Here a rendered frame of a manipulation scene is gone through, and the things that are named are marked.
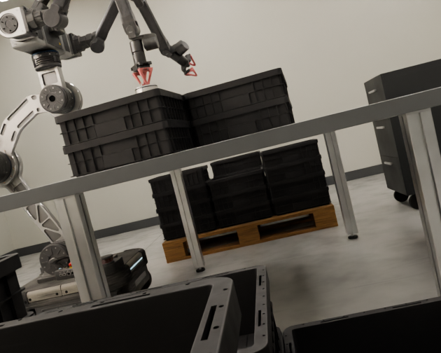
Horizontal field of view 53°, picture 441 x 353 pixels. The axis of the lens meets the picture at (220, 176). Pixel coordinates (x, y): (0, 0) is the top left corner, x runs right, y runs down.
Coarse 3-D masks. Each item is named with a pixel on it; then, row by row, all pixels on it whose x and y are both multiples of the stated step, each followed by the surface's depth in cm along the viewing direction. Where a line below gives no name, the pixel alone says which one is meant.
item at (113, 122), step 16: (160, 96) 150; (112, 112) 151; (128, 112) 150; (144, 112) 149; (160, 112) 148; (176, 112) 164; (64, 128) 155; (80, 128) 153; (96, 128) 152; (112, 128) 151; (128, 128) 150
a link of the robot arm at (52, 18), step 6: (54, 0) 194; (60, 0) 194; (66, 0) 195; (54, 6) 193; (60, 6) 194; (66, 6) 197; (48, 12) 194; (54, 12) 194; (60, 12) 196; (66, 12) 200; (48, 18) 194; (54, 18) 194; (60, 18) 195; (66, 18) 202; (48, 24) 195; (54, 24) 195; (60, 24) 197; (66, 24) 203
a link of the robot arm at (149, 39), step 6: (132, 30) 194; (132, 36) 195; (138, 36) 196; (144, 36) 197; (150, 36) 197; (156, 36) 199; (144, 42) 196; (150, 42) 196; (156, 42) 196; (150, 48) 198; (156, 48) 199
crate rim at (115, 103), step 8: (160, 88) 149; (128, 96) 148; (136, 96) 148; (144, 96) 147; (152, 96) 147; (168, 96) 156; (176, 96) 167; (104, 104) 150; (112, 104) 150; (120, 104) 149; (72, 112) 152; (80, 112) 152; (88, 112) 151; (96, 112) 151; (56, 120) 154; (64, 120) 153
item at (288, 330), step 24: (360, 312) 71; (384, 312) 69; (408, 312) 69; (432, 312) 69; (288, 336) 69; (312, 336) 71; (336, 336) 70; (360, 336) 70; (384, 336) 70; (408, 336) 69; (432, 336) 69
